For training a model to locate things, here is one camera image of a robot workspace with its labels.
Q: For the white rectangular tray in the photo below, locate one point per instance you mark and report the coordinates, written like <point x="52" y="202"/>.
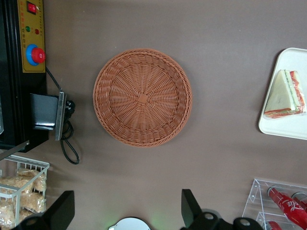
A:
<point x="275" y="129"/>

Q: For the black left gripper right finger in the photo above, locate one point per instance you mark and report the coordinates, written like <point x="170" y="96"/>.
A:
<point x="192" y="213"/>

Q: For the round brown wicker basket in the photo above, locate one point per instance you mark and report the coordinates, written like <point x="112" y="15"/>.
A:
<point x="142" y="98"/>

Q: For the clear acrylic bottle rack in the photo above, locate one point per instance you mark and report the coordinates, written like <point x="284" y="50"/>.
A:
<point x="255" y="201"/>

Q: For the red cola bottle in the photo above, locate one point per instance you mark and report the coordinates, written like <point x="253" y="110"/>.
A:
<point x="301" y="200"/>
<point x="287" y="206"/>
<point x="271" y="225"/>

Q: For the red emergency stop button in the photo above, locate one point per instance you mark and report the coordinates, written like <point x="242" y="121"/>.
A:
<point x="38" y="55"/>

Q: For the clear wrapped snack pack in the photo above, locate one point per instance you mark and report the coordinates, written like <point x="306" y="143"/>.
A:
<point x="14" y="183"/>
<point x="32" y="202"/>
<point x="36" y="178"/>

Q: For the black machine with yellow panel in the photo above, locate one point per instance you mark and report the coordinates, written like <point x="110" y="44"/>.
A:
<point x="14" y="95"/>

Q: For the white round dish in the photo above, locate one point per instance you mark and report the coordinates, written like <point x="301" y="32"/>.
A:
<point x="129" y="224"/>

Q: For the green indicator lamp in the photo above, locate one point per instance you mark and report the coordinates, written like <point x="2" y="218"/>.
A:
<point x="28" y="29"/>

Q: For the red rocker switch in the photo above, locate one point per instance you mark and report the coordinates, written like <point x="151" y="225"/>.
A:
<point x="32" y="7"/>

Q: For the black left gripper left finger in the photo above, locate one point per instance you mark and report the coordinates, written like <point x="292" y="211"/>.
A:
<point x="60" y="210"/>

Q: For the triangle sandwich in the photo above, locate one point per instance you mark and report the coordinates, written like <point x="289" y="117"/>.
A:
<point x="280" y="98"/>

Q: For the black box with metal plate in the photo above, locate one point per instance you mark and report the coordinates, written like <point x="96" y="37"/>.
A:
<point x="44" y="112"/>

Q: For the grey metal bar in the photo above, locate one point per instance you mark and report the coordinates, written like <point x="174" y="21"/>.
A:
<point x="13" y="149"/>

